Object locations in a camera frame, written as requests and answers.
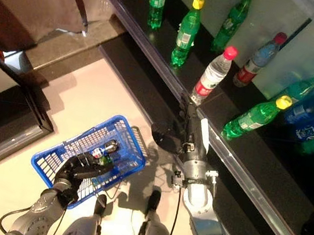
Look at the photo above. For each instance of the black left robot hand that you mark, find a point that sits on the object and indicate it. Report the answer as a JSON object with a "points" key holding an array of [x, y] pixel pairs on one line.
{"points": [[76, 170]]}

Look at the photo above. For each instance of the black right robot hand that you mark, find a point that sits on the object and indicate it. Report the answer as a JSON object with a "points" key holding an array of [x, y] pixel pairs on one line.
{"points": [[194, 140]]}

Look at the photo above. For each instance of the blue plastic shopping basket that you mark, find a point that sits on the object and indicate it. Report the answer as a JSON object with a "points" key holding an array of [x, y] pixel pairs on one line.
{"points": [[135, 164]]}

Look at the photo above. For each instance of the clear water bottle pink cap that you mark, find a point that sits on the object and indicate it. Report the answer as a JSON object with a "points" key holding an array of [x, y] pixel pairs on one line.
{"points": [[212, 75]]}

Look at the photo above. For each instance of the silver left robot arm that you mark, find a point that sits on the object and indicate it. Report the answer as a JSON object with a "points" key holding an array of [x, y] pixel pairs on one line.
{"points": [[41, 212]]}

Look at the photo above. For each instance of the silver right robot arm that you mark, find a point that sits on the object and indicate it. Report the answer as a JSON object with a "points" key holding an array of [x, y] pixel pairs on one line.
{"points": [[204, 200]]}

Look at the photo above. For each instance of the silver left robot leg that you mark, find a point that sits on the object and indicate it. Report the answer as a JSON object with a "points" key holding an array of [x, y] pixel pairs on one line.
{"points": [[79, 229]]}

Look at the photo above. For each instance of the black shelf base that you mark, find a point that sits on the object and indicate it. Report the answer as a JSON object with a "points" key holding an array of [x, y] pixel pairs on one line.
{"points": [[148, 93]]}

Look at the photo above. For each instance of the bluish water bottle red cap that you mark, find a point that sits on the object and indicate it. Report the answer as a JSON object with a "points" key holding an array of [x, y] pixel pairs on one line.
{"points": [[255, 61]]}

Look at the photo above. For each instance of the white shelf back panel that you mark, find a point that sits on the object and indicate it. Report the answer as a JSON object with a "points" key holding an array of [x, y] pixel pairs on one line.
{"points": [[308, 57], [265, 10]]}

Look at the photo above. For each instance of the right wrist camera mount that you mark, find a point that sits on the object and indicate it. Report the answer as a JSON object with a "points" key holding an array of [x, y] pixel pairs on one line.
{"points": [[177, 180]]}

